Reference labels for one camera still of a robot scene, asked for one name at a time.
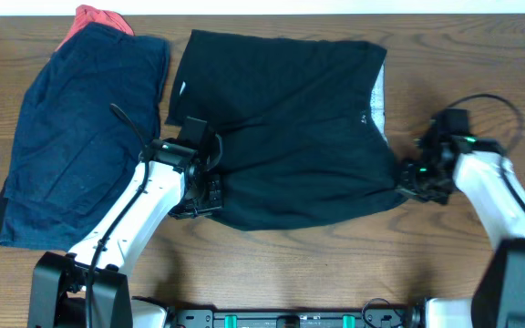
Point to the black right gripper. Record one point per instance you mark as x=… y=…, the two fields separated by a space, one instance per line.
x=405 y=179

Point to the black mounting rail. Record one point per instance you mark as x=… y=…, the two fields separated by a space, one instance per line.
x=376 y=313

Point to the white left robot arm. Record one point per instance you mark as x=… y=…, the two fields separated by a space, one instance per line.
x=89 y=286

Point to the black shorts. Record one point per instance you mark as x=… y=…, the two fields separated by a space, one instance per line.
x=300 y=147

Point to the red garment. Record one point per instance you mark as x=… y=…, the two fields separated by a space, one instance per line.
x=86 y=14

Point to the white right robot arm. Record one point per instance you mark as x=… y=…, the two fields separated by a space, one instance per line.
x=480 y=169

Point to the navy blue shorts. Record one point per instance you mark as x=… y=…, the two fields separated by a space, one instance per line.
x=79 y=133

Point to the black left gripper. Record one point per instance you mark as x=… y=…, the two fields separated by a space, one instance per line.
x=217 y=202

